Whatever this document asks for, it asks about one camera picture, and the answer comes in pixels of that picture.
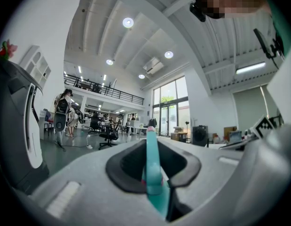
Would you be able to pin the clothes rack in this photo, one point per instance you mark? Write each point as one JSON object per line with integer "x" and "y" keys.
{"x": 152, "y": 122}

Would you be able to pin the white power strip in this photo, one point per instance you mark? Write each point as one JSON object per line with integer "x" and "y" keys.
{"x": 89, "y": 147}

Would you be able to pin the grey roller blind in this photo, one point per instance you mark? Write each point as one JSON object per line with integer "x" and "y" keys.
{"x": 251, "y": 109}

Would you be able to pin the black head camera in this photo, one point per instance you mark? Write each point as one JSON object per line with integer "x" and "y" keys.
{"x": 197, "y": 12}

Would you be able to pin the white wall shelf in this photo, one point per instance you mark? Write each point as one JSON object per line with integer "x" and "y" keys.
{"x": 37, "y": 65}

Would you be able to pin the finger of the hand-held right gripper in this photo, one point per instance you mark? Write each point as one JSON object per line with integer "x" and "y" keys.
{"x": 241, "y": 143}

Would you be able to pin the person's teal shirt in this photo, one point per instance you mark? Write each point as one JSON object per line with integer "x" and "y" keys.
{"x": 277, "y": 13}

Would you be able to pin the tall glass window wall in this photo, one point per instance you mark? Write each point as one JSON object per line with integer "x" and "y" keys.
{"x": 170, "y": 107}

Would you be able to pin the tube ceiling light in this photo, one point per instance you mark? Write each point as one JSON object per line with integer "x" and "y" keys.
{"x": 251, "y": 68}

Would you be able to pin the white detergent jug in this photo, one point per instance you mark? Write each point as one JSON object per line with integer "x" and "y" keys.
{"x": 216, "y": 139}

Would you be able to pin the open flat cardboard box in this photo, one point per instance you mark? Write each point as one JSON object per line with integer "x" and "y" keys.
{"x": 179, "y": 129}

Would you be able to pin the blue grey slab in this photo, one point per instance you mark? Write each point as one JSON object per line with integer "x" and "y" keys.
{"x": 235, "y": 136}

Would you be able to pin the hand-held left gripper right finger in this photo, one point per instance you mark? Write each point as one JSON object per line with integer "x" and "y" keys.
{"x": 206, "y": 180}

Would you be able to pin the ceiling air conditioner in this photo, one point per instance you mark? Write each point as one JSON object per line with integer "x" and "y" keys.
{"x": 153, "y": 66}

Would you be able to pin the red flower decoration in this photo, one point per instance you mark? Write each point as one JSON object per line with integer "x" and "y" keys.
{"x": 9, "y": 49}

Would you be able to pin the black office chair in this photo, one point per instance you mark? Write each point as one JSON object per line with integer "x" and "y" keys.
{"x": 110, "y": 135}

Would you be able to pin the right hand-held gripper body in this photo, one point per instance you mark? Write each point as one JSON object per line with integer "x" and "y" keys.
{"x": 265, "y": 126}

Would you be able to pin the brown cardboard box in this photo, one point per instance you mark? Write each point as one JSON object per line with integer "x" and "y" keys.
{"x": 175, "y": 136}

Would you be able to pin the brown wooden board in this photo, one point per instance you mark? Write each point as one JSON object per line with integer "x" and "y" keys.
{"x": 230, "y": 129}

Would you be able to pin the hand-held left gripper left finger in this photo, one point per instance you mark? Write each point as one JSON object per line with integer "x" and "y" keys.
{"x": 88, "y": 185}

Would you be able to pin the black mezzanine railing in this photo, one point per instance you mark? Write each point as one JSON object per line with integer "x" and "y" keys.
{"x": 112, "y": 93}

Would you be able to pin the white desk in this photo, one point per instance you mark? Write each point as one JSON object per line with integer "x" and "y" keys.
{"x": 137, "y": 128}

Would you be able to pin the round ceiling light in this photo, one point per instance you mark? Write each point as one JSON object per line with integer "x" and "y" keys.
{"x": 141, "y": 76}
{"x": 109, "y": 62}
{"x": 128, "y": 22}
{"x": 168, "y": 54}

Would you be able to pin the standing fan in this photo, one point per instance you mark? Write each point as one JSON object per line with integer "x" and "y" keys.
{"x": 187, "y": 129}

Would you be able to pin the black washing machine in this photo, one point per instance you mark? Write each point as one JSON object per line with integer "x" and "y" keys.
{"x": 200, "y": 135}

